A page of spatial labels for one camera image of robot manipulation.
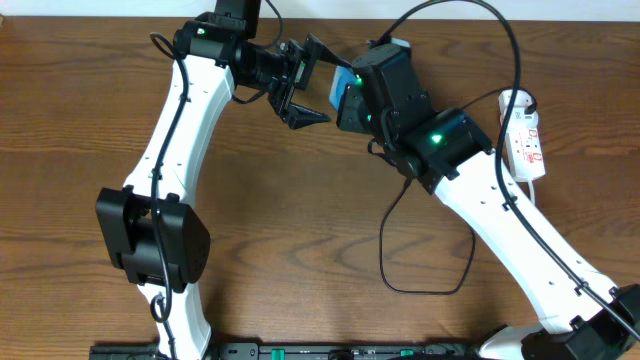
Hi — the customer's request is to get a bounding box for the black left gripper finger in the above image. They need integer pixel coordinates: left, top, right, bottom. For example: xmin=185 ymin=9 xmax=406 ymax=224
xmin=307 ymin=34 xmax=352 ymax=68
xmin=285 ymin=103 xmax=331 ymax=129

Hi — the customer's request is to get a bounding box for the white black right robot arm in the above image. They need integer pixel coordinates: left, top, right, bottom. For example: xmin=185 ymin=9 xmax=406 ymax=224
xmin=330 ymin=43 xmax=639 ymax=359

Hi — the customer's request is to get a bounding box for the white power strip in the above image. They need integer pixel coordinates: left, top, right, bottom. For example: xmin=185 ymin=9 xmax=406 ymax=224
xmin=505 ymin=108 xmax=546 ymax=182

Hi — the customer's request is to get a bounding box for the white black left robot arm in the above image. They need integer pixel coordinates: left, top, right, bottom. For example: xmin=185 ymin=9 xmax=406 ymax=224
xmin=89 ymin=1 xmax=346 ymax=359

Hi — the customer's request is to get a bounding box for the black USB charging cable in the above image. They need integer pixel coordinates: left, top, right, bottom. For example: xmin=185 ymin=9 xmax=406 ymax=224
xmin=378 ymin=85 xmax=539 ymax=296

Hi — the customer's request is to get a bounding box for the blue Samsung smartphone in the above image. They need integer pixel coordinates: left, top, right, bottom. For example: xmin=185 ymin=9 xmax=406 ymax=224
xmin=329 ymin=66 xmax=356 ymax=111

